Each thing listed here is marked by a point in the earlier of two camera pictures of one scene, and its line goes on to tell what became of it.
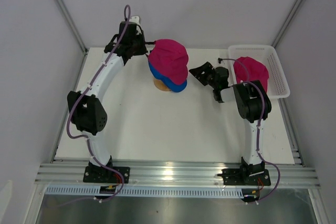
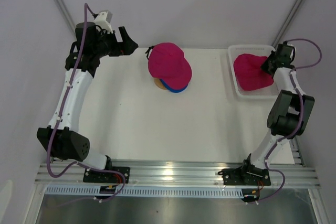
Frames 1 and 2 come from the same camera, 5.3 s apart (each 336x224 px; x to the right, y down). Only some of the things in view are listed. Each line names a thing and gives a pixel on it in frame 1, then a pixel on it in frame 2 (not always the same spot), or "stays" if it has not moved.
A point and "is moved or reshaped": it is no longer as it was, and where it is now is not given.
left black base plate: (102, 174) stays
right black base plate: (235, 177) stays
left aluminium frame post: (64, 11) stays
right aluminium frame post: (293, 12) stays
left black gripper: (143, 50) to (130, 46)
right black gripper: (207, 67) to (264, 65)
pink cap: (170, 57) is moved or reshaped
